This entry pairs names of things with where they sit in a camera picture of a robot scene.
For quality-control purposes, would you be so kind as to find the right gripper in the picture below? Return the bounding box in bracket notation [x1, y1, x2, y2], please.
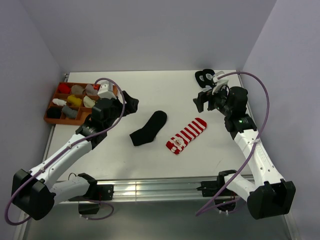
[193, 84, 233, 117]

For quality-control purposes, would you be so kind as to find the red white striped sock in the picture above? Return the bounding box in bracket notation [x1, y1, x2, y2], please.
[165, 117, 208, 155]

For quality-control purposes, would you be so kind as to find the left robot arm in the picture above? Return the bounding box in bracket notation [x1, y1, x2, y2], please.
[10, 91, 139, 220]

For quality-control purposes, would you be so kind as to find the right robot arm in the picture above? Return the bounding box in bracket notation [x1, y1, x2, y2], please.
[193, 86, 296, 220]

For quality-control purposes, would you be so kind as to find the black patterned sock pair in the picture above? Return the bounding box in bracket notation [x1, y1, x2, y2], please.
[194, 68, 217, 92]

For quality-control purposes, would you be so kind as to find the cream rolled sock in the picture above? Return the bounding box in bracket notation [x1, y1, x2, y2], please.
[83, 95, 96, 109]

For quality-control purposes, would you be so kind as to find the grey rolled sock top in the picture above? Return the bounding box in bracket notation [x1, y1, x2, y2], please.
[85, 84, 98, 96]

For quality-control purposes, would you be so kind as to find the taupe rolled sock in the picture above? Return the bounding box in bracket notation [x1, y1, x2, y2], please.
[70, 84, 85, 95]

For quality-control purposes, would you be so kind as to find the yellow rolled sock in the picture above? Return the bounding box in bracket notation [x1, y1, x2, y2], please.
[67, 94, 82, 107]

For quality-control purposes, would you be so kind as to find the orange compartment tray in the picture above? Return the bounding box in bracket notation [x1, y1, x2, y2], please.
[44, 82, 102, 126]

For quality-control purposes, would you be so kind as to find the dark grey rolled sock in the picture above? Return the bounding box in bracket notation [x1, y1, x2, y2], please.
[62, 105, 78, 119]

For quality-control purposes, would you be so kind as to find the red rolled sock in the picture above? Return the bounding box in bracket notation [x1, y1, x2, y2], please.
[57, 83, 71, 94]

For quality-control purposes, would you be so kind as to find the white rolled sock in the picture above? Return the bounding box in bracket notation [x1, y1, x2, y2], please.
[52, 98, 67, 107]

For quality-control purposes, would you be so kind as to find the black rolled sock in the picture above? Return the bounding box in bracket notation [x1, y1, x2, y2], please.
[46, 107, 62, 119]

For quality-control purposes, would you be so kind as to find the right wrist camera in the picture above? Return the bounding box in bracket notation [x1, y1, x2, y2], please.
[212, 71, 229, 95]

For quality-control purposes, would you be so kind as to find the aluminium rail frame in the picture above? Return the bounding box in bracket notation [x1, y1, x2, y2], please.
[14, 72, 301, 240]

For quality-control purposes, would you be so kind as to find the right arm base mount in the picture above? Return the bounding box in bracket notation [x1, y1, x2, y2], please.
[196, 180, 246, 214]

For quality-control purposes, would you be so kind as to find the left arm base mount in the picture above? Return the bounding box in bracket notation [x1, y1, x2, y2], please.
[68, 184, 114, 218]

